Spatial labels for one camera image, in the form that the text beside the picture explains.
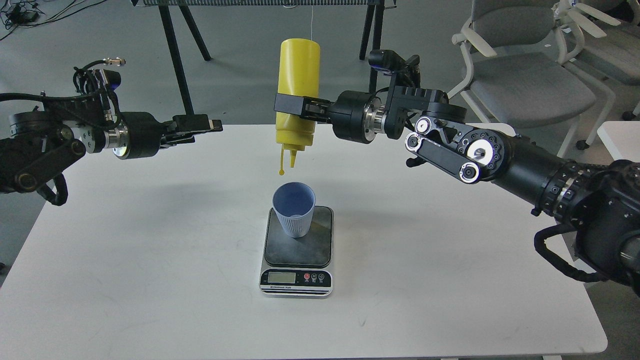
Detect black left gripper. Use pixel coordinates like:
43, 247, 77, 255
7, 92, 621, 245
113, 112, 223, 160

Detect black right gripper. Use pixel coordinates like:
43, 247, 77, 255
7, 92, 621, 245
273, 90, 378, 144

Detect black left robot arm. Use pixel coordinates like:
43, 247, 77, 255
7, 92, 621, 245
0, 57, 223, 207

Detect digital kitchen scale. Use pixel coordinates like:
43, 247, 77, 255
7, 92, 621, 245
259, 206, 334, 297

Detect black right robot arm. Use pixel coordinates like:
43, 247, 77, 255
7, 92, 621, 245
274, 48, 640, 293

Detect black floor cables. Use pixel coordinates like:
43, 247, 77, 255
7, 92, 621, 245
0, 0, 108, 43

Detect grey office chair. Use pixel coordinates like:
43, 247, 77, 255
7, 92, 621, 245
552, 0, 640, 121
447, 0, 596, 158

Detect blue plastic cup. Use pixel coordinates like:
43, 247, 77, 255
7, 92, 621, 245
272, 182, 316, 239

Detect yellow squeeze bottle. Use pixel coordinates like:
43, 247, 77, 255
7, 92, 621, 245
275, 38, 321, 176

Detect black trestle table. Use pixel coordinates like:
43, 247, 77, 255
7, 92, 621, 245
131, 0, 398, 121

